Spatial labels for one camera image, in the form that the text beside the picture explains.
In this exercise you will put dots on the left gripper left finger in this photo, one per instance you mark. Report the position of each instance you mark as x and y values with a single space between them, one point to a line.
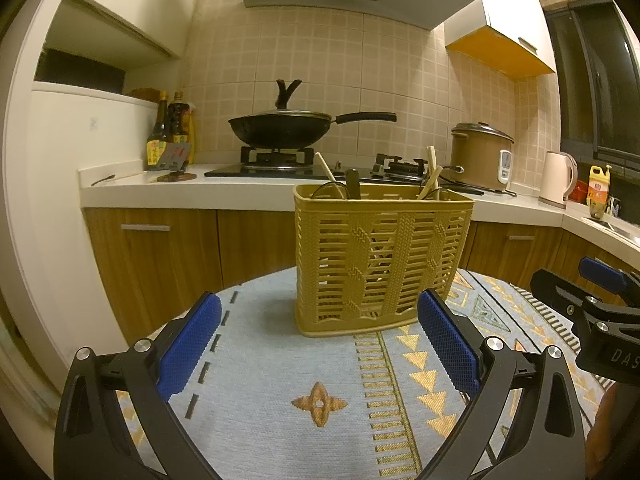
92 440

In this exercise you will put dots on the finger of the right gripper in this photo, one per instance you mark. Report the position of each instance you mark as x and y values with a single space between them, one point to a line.
567 299
620 283

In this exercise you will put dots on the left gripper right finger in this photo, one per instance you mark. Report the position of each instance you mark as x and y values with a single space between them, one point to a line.
545 440

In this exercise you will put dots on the wooden chopstick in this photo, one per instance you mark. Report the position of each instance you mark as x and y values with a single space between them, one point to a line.
327 171
431 183
431 158

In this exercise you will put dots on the beige plastic utensil basket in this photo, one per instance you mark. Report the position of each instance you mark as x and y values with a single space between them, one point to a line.
362 264

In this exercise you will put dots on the black plastic spoon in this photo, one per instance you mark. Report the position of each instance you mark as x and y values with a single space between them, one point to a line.
352 184

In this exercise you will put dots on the person's right hand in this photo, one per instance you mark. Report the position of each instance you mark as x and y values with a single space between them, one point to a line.
617 400

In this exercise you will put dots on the steel sink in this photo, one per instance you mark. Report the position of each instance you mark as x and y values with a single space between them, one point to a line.
633 239

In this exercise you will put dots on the red box on counter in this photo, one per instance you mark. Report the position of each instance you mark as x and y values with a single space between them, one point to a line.
580 192

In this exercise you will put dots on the yellow dish soap bottle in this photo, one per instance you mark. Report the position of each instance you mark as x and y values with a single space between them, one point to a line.
598 187

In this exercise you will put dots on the pink electric kettle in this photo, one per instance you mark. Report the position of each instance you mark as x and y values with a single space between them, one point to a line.
559 178

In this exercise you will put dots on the brown rice cooker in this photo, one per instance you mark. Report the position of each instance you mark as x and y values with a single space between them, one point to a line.
485 154

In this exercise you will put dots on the blue patterned table mat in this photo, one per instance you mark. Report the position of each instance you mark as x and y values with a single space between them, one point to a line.
265 402

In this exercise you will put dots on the wooden base cabinets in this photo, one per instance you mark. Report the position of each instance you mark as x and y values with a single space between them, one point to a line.
154 263

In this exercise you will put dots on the dark window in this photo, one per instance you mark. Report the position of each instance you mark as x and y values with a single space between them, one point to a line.
598 76

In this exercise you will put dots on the black gas stove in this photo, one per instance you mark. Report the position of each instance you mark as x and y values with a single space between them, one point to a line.
307 163

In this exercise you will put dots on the slotted spatula on rest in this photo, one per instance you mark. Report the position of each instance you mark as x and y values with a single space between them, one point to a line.
173 163

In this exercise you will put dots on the red label sauce bottle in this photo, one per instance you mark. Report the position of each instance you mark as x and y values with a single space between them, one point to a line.
180 122

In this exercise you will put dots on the black wok lid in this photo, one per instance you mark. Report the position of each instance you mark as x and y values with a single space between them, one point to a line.
281 108

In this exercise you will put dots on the white orange wall cabinet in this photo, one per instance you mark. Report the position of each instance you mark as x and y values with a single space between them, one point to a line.
510 36

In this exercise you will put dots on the black wok with handle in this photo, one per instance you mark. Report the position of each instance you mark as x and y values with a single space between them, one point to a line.
294 129

